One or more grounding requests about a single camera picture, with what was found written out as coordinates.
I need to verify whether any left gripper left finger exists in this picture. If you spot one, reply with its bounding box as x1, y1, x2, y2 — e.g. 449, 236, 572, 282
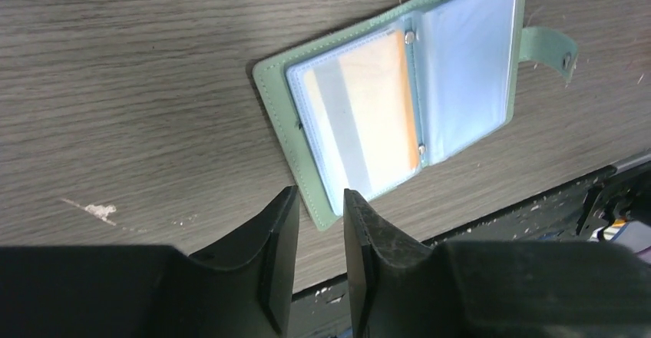
1, 186, 299, 337

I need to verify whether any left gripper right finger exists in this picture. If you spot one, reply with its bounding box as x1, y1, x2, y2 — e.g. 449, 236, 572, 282
344, 190, 650, 337

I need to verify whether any green leather card holder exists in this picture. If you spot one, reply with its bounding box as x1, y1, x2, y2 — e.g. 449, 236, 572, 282
253, 0, 578, 231

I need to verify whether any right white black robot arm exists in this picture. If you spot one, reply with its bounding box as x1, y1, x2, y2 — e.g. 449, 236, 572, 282
575, 161, 650, 241

